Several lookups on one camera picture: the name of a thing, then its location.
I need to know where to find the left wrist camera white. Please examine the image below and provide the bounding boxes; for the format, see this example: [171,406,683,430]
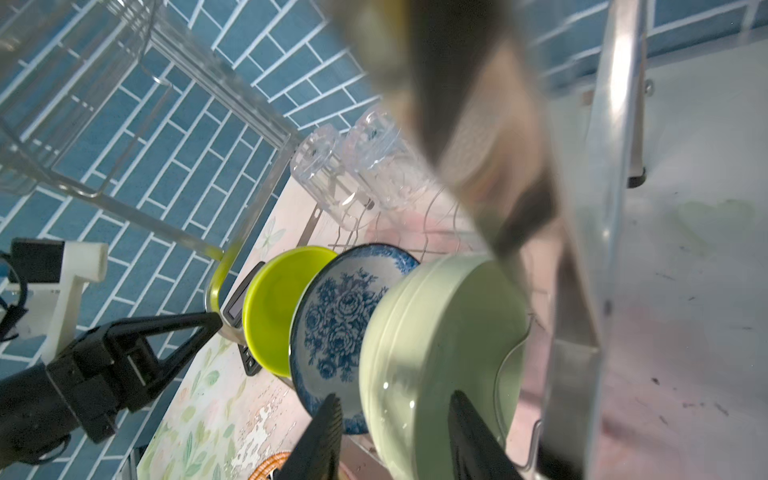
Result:
[8,238,108,363]

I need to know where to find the pale green small bowl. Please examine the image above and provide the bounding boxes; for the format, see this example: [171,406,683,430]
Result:
[359,254,530,479]

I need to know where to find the clear pink glass cup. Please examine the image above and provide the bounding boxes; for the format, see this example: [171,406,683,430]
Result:
[290,125,375,231]

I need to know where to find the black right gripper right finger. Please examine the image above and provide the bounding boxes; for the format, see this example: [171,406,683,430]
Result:
[448,390,522,480]

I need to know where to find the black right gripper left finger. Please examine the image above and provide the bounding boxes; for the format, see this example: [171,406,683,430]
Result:
[276,394,344,480]

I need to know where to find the clear glass cup middle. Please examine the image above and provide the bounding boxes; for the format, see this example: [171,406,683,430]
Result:
[341,105,433,210]

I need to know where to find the lime green small bowl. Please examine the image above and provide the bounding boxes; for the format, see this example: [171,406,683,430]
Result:
[242,246,337,378]

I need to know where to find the blue floral white bowl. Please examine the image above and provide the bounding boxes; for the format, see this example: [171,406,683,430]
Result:
[289,243,420,435]

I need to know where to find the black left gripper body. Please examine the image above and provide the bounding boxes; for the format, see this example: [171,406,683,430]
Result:
[46,312,222,443]

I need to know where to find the black desk calculator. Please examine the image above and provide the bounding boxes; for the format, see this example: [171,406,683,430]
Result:
[222,261,265,377]

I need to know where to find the steel two-tier dish rack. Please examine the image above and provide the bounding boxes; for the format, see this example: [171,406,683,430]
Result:
[0,0,655,480]

